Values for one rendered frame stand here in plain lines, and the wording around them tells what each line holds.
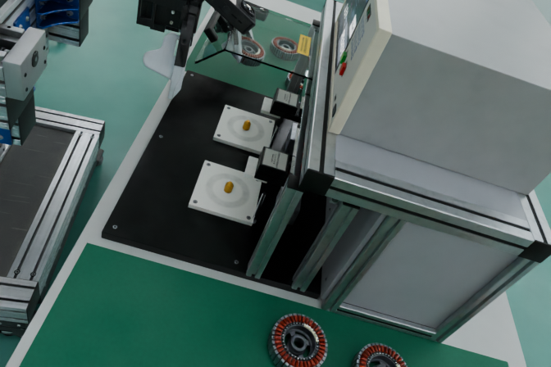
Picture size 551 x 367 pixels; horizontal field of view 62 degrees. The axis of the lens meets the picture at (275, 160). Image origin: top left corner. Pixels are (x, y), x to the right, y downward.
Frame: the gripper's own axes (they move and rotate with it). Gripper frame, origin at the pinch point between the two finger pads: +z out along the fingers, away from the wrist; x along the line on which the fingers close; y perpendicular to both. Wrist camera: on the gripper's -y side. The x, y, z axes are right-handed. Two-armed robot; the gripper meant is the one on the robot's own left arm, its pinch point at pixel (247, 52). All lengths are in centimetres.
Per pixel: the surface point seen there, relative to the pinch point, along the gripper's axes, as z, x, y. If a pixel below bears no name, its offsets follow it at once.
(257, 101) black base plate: 9.0, 16.1, -6.1
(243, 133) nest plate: 8.7, 33.8, -7.7
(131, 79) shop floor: 38, -65, 99
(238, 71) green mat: 5.5, 1.6, 4.2
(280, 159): 2, 54, -25
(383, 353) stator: 31, 80, -47
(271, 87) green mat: 11.5, 2.5, -6.5
